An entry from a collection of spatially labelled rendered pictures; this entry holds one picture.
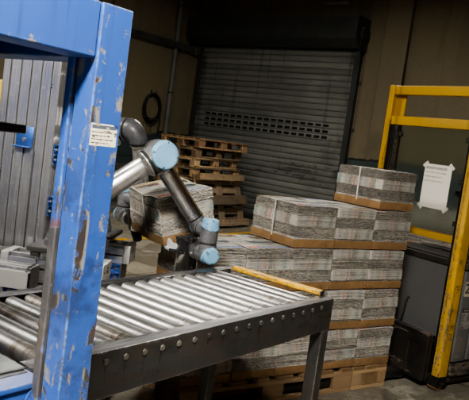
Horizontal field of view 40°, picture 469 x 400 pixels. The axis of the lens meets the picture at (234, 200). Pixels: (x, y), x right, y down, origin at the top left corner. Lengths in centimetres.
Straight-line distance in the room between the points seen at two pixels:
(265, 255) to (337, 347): 80
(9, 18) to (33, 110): 183
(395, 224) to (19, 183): 211
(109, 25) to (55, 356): 61
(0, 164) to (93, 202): 177
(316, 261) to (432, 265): 110
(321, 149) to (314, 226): 735
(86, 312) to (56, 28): 52
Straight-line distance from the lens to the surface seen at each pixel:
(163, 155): 257
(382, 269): 386
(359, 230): 365
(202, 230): 273
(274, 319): 217
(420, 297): 443
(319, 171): 1075
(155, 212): 300
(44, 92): 289
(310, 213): 340
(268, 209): 352
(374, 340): 398
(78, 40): 116
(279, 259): 333
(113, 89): 121
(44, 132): 288
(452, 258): 408
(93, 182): 120
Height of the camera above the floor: 134
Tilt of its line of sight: 5 degrees down
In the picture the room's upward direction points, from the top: 8 degrees clockwise
